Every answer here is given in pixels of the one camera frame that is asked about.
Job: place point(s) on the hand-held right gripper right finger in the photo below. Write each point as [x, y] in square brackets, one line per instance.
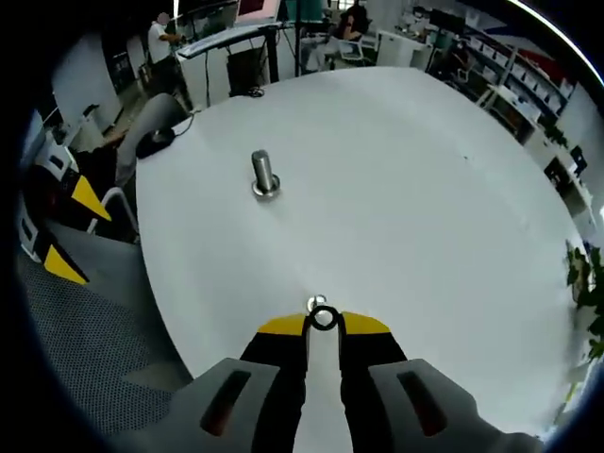
[373, 368]

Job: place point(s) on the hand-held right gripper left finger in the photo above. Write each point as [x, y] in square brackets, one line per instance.
[278, 368]

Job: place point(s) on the thick threaded steel stud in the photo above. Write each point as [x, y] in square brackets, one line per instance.
[262, 172]

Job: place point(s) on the grey mesh office chair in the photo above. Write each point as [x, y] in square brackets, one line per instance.
[94, 330]

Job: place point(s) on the black power adapter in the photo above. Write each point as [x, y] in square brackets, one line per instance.
[153, 143]

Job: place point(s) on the grey chair backrest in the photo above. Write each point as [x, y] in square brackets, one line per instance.
[151, 115]

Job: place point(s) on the grey curved desk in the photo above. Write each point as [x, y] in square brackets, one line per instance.
[222, 40]

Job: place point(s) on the potted green plant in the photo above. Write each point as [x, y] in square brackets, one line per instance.
[585, 283]

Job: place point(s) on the large computer monitor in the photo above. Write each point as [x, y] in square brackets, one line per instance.
[257, 9]

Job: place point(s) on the long white desk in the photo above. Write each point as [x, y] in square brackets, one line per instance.
[566, 189]

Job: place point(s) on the small green plant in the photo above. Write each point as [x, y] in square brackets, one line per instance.
[557, 134]

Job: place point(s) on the white cabinet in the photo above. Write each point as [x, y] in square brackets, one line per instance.
[401, 49]

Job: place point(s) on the row of white storage bins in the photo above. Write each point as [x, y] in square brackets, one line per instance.
[519, 71]

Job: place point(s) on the metal storage shelf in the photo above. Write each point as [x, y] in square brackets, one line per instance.
[524, 71]

